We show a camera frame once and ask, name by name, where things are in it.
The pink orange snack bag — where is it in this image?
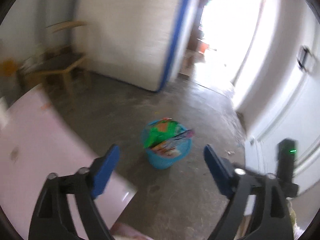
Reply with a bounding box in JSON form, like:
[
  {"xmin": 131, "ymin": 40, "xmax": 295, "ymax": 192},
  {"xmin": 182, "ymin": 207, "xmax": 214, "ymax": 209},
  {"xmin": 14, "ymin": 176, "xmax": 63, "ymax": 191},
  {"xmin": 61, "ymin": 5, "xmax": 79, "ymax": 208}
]
[{"xmin": 151, "ymin": 129, "xmax": 194, "ymax": 158}]

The green snack bag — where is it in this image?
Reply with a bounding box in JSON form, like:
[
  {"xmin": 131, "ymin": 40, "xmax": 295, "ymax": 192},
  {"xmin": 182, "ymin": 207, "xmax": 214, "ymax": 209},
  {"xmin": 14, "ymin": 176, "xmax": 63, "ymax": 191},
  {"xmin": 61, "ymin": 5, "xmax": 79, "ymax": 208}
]
[{"xmin": 142, "ymin": 118, "xmax": 185, "ymax": 148}]

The blue plastic trash basket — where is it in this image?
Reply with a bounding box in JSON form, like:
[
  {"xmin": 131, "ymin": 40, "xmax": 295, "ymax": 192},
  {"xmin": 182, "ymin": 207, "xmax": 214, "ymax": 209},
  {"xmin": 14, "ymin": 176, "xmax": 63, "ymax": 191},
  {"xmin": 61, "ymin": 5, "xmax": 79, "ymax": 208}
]
[{"xmin": 141, "ymin": 118, "xmax": 195, "ymax": 170}]

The yellow plastic bag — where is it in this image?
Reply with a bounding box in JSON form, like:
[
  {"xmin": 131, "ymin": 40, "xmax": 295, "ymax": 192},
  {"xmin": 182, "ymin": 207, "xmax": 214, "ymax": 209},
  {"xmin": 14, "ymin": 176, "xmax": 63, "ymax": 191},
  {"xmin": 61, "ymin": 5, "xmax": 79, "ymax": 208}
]
[{"xmin": 0, "ymin": 59, "xmax": 18, "ymax": 77}]

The wooden chair black seat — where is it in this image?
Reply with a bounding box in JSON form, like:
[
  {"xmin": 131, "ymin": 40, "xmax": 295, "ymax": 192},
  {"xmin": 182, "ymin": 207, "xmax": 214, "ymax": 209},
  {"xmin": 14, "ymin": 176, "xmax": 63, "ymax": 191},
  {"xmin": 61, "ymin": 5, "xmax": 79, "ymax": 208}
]
[{"xmin": 32, "ymin": 21, "xmax": 92, "ymax": 98}]

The white mattress blue edge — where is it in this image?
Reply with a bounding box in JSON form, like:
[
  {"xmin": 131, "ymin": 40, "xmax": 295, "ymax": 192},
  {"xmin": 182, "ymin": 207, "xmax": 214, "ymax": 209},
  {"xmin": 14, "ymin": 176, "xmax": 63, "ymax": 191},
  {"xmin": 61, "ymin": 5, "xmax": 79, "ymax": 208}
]
[{"xmin": 75, "ymin": 0, "xmax": 197, "ymax": 92}]

